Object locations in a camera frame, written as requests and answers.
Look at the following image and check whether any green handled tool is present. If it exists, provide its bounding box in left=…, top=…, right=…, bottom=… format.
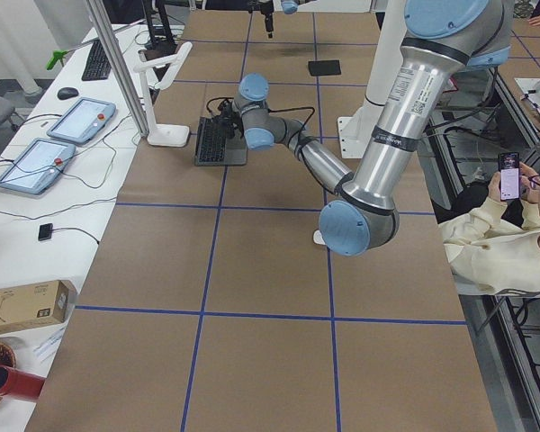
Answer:
left=46, top=49, right=68, bottom=70

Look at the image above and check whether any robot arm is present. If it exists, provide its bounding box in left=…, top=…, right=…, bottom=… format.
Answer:
left=247, top=0, right=308, bottom=39
left=232, top=1, right=514, bottom=256

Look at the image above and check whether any smartphone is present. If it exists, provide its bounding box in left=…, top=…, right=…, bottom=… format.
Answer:
left=498, top=152, right=520, bottom=201

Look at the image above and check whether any far teach pendant tablet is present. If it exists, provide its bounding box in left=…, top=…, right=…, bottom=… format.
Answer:
left=47, top=97, right=116, bottom=145

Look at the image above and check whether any cardboard box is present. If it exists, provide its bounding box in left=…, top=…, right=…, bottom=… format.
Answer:
left=0, top=280, right=77, bottom=335

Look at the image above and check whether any person in cream sweater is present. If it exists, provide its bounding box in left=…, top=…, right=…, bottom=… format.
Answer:
left=438, top=163, right=540, bottom=297

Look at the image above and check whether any small black device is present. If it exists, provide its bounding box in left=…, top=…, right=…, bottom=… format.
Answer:
left=38, top=223, right=54, bottom=241

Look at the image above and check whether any teach pendant tablet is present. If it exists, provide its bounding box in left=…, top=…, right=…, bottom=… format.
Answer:
left=0, top=139, right=77, bottom=195
left=47, top=97, right=116, bottom=145

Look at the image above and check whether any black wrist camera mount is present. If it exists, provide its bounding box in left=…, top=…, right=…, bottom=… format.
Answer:
left=206, top=97, right=233, bottom=118

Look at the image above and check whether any black keyboard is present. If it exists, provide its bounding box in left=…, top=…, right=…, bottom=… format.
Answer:
left=81, top=40, right=112, bottom=81

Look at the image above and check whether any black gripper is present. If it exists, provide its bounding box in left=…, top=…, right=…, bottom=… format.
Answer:
left=259, top=0, right=274, bottom=38
left=222, top=108, right=244, bottom=138

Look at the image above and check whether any grey laptop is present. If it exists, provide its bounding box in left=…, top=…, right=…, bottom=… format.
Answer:
left=194, top=117, right=248, bottom=167

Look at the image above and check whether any black computer mouse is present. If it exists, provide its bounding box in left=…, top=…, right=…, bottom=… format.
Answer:
left=57, top=86, right=79, bottom=101

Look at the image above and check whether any near teach pendant tablet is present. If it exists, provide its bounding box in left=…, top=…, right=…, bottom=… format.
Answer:
left=0, top=139, right=77, bottom=195

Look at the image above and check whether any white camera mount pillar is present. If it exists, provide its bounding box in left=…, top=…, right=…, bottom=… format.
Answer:
left=337, top=0, right=406, bottom=159

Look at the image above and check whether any white desk lamp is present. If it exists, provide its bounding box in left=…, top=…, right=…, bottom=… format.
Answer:
left=132, top=41, right=194, bottom=148

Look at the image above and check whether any white wireless mouse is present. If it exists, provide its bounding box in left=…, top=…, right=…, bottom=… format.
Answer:
left=313, top=230, right=325, bottom=245

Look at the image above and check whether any black mouse pad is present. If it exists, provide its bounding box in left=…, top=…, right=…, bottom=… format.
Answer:
left=308, top=59, right=341, bottom=77

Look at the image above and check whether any aluminium frame post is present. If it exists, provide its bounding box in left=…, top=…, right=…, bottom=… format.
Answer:
left=85, top=0, right=149, bottom=138

